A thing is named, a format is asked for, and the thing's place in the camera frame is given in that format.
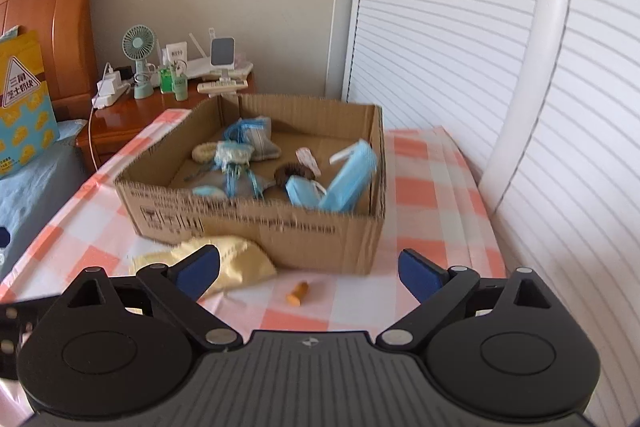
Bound yellow blue paper bag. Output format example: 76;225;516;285
0;30;60;178

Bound blue bed sheet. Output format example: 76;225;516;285
1;119;88;279

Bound white power strip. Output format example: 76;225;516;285
92;70;130;109

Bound pink checkered tablecloth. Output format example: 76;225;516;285
1;109;506;336

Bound brown hair scrunchie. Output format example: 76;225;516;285
273;162;316;188

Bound cream knitted hair scrunchie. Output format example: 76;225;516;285
191;142;217;165

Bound green desk fan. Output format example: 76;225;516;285
122;24;156;100

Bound phone stand mirror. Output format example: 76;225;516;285
209;37;235;80

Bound blue drawstring pouch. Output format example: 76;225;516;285
213;119;254;173

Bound wooden nightstand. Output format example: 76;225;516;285
75;74;257;172

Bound green tube bottle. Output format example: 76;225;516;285
171;62;189;102

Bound yellow cleaning cloth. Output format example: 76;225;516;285
130;235;277;299

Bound small orange earplug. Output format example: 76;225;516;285
286;281;309;307

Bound grey sachet bag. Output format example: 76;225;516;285
186;169;276;198
240;116;282;161

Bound white box package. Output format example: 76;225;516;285
165;41;188;64

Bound blue surgical face mask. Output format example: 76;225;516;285
285;140;378;213

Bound cardboard box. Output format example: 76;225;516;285
115;94;385;275

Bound white wifi router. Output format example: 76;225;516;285
186;27;254;79

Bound green small bottle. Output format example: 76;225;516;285
158;66;174;94

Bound white louvered wardrobe doors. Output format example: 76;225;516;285
343;0;639;426

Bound wooden bed headboard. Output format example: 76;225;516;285
1;0;98;120

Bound white charging cable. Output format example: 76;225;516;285
86;62;114;172

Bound white remote control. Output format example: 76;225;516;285
196;79;248;96

